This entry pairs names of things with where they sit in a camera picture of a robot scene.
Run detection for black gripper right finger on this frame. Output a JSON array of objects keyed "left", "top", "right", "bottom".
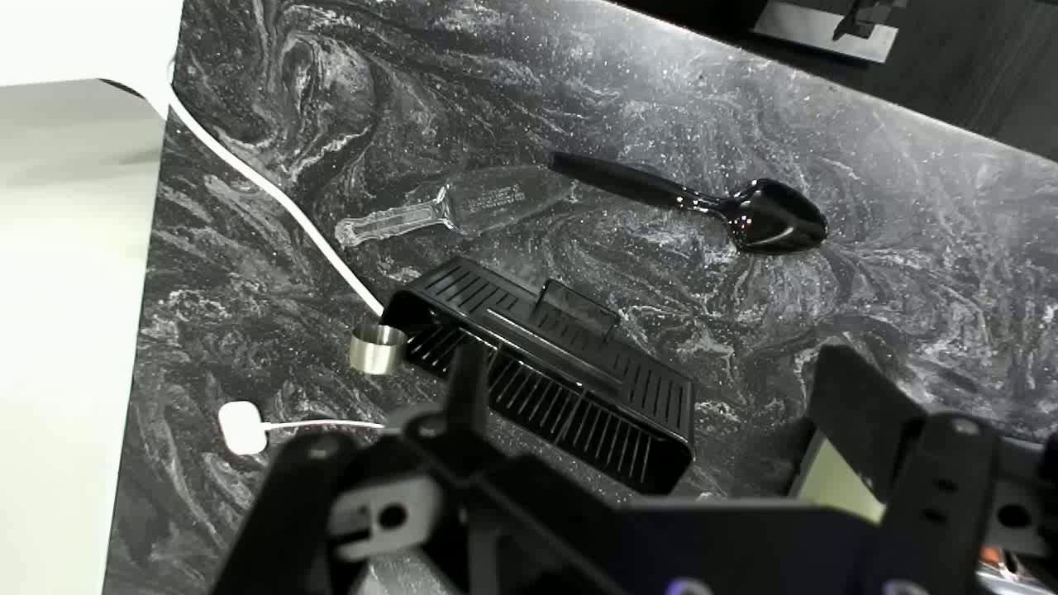
[{"left": 788, "top": 339, "right": 1058, "bottom": 595}]

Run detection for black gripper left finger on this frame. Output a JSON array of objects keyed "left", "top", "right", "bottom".
[{"left": 212, "top": 339, "right": 624, "bottom": 595}]

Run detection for black plastic spoon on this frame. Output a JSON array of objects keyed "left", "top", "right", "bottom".
[{"left": 546, "top": 147, "right": 828, "bottom": 257}]

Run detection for black cutlery holder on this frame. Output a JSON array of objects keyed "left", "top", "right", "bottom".
[{"left": 376, "top": 254, "right": 699, "bottom": 498}]

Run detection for small silver metal ring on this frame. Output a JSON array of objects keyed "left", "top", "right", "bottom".
[{"left": 346, "top": 319, "right": 411, "bottom": 381}]

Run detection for thick white power cable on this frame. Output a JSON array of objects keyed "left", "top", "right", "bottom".
[{"left": 162, "top": 84, "right": 390, "bottom": 325}]

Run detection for grey flat base plate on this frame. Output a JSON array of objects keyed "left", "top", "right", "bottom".
[{"left": 751, "top": 0, "right": 903, "bottom": 66}]

